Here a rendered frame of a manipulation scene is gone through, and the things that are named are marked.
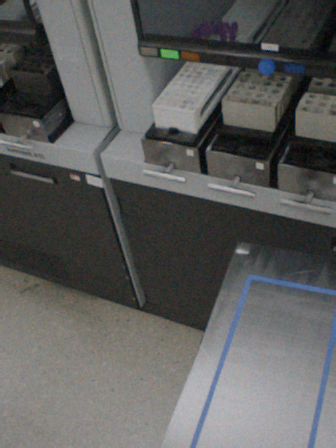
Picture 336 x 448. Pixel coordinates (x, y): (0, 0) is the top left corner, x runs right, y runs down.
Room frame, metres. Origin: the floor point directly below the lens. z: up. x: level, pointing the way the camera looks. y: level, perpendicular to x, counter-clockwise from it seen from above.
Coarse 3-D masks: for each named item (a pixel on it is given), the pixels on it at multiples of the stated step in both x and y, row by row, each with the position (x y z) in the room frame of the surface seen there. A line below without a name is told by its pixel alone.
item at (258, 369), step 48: (240, 288) 0.54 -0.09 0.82; (288, 288) 0.52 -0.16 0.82; (240, 336) 0.45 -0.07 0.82; (288, 336) 0.43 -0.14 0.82; (192, 384) 0.39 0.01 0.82; (240, 384) 0.38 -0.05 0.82; (288, 384) 0.36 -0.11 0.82; (192, 432) 0.32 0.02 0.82; (240, 432) 0.31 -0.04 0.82; (288, 432) 0.30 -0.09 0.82
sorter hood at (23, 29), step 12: (0, 0) 1.25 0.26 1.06; (12, 0) 1.23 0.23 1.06; (24, 0) 1.20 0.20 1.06; (0, 12) 1.25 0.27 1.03; (12, 12) 1.23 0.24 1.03; (24, 12) 1.21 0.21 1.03; (0, 24) 1.26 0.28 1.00; (12, 24) 1.24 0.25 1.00; (24, 24) 1.22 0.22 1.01; (36, 24) 1.20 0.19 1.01; (0, 36) 1.25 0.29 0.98; (12, 36) 1.23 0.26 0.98; (24, 36) 1.21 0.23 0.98; (36, 36) 1.20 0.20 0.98
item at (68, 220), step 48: (48, 0) 1.19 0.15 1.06; (96, 48) 1.17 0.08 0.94; (96, 96) 1.16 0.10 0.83; (0, 144) 1.24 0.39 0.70; (48, 144) 1.15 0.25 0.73; (96, 144) 1.10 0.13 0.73; (0, 192) 1.29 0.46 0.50; (48, 192) 1.18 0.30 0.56; (96, 192) 1.09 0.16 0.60; (0, 240) 1.36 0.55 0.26; (48, 240) 1.23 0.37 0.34; (96, 240) 1.12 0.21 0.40; (96, 288) 1.16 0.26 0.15
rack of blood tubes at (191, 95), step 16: (192, 64) 1.15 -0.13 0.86; (208, 64) 1.15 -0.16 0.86; (176, 80) 1.11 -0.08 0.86; (192, 80) 1.09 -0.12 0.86; (208, 80) 1.07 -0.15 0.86; (224, 80) 1.13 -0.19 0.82; (160, 96) 1.05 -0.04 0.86; (176, 96) 1.03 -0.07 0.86; (192, 96) 1.03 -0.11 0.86; (208, 96) 1.02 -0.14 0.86; (160, 112) 1.00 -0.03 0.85; (176, 112) 0.98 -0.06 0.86; (192, 112) 0.96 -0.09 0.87; (208, 112) 1.01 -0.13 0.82; (192, 128) 0.96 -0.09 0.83
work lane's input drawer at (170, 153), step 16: (160, 128) 1.00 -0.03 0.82; (176, 128) 0.97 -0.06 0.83; (208, 128) 0.98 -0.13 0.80; (144, 144) 0.99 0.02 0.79; (160, 144) 0.96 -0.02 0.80; (176, 144) 0.95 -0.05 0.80; (192, 144) 0.93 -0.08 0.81; (160, 160) 0.97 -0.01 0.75; (176, 160) 0.95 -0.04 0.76; (192, 160) 0.92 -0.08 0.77; (160, 176) 0.92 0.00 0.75; (176, 176) 0.91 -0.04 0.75
